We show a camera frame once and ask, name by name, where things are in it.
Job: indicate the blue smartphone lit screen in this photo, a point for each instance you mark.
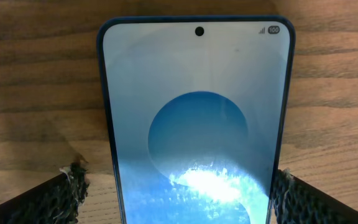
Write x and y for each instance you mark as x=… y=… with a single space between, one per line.
x=195 y=109

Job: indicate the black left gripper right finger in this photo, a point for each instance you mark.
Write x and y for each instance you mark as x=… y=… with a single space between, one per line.
x=296 y=202

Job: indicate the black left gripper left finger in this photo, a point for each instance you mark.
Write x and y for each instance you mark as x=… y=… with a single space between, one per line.
x=54 y=201

